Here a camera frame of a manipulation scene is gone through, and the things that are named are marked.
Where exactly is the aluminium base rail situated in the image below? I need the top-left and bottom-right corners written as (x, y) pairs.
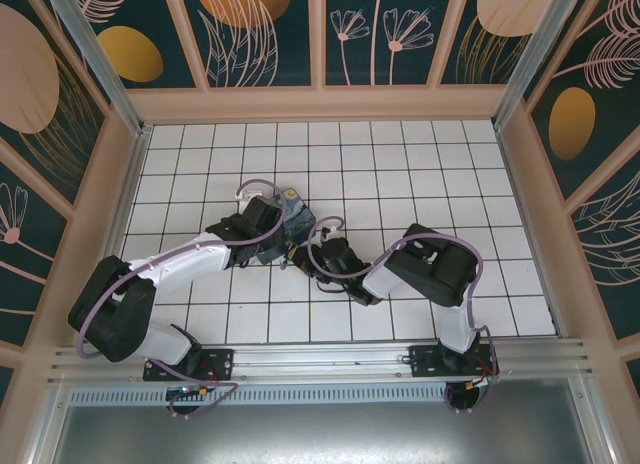
top-left (49, 337), bottom-right (596, 385)

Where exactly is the aluminium table edge rail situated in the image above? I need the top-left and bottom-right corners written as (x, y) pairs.
top-left (97, 126), bottom-right (154, 290)
top-left (493, 126), bottom-right (569, 338)

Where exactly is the starry night painted tin box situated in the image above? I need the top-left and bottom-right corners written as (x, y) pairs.
top-left (255, 185), bottom-right (320, 266)

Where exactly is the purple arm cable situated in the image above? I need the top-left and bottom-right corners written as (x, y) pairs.
top-left (307, 216), bottom-right (496, 365)
top-left (77, 178), bottom-right (289, 358)

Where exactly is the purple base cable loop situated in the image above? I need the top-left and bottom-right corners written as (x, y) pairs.
top-left (167, 366), bottom-right (239, 419)
top-left (443, 378), bottom-right (496, 415)

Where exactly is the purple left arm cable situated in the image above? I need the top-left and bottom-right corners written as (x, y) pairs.
top-left (77, 178), bottom-right (289, 358)

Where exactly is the aluminium corner post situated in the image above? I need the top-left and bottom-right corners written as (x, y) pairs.
top-left (39, 0), bottom-right (154, 140)
top-left (492, 0), bottom-right (584, 133)

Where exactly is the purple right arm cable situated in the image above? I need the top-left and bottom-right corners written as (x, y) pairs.
top-left (307, 216), bottom-right (496, 365)

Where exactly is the slotted grey cable duct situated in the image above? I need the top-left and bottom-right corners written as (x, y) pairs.
top-left (67, 385), bottom-right (501, 406)

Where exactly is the grey metal sheet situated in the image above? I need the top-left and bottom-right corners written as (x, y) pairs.
top-left (47, 403), bottom-right (619, 464)

